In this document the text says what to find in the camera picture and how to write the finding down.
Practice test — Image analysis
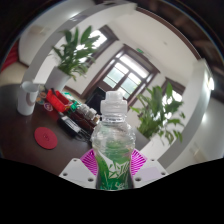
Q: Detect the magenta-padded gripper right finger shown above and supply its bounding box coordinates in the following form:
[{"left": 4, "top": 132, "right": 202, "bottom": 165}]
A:
[{"left": 130, "top": 148, "right": 169, "bottom": 188}]

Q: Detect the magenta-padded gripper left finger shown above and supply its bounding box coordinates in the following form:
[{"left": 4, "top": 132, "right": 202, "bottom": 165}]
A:
[{"left": 59, "top": 148, "right": 99, "bottom": 188}]

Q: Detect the clear green-labelled drink bottle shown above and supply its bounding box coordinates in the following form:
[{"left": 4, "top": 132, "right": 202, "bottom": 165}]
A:
[{"left": 90, "top": 90, "right": 137, "bottom": 191}]

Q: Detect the flat round red coaster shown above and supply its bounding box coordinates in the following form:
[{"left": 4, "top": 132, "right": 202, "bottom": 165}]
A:
[{"left": 33, "top": 126, "right": 59, "bottom": 150}]

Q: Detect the black power adapter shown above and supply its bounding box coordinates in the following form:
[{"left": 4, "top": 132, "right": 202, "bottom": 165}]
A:
[{"left": 58, "top": 114, "right": 83, "bottom": 136}]

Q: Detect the tall plant in white pot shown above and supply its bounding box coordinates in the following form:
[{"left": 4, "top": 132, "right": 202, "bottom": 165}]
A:
[{"left": 129, "top": 81, "right": 186, "bottom": 161}]

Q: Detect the small patterned round dish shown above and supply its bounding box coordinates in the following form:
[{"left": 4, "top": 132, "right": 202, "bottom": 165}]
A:
[
  {"left": 43, "top": 102, "right": 54, "bottom": 112},
  {"left": 37, "top": 93, "right": 48, "bottom": 103}
]

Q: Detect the red box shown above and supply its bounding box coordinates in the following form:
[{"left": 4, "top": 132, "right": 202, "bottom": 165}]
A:
[{"left": 45, "top": 88, "right": 73, "bottom": 114}]

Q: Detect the black chair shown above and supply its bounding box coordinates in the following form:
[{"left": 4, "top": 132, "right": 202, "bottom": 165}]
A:
[{"left": 84, "top": 86, "right": 108, "bottom": 116}]

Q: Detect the brown-framed window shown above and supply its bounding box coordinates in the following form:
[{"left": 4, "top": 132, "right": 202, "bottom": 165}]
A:
[
  {"left": 78, "top": 24, "right": 119, "bottom": 64},
  {"left": 161, "top": 77, "right": 186, "bottom": 104}
]

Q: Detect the white mug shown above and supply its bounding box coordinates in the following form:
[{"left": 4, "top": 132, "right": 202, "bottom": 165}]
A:
[{"left": 16, "top": 80, "right": 40, "bottom": 117}]

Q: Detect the bushy plant in white pot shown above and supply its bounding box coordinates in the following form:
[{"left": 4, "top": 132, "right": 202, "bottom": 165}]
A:
[{"left": 44, "top": 25, "right": 101, "bottom": 93}]

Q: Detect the red carpeted staircase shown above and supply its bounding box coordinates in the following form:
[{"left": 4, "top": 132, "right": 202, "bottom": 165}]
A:
[{"left": 0, "top": 41, "right": 19, "bottom": 73}]

